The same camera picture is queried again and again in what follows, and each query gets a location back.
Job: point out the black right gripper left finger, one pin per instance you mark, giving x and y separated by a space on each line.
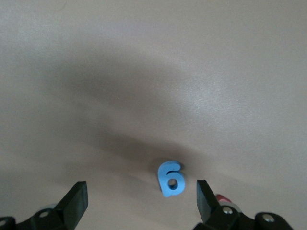
60 215

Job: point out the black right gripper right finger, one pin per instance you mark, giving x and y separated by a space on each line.
216 218

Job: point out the blue foam number 6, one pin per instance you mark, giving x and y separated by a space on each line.
168 171

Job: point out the red foam letter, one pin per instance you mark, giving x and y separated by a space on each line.
221 198

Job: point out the brown table cover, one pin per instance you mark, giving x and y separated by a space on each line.
120 60

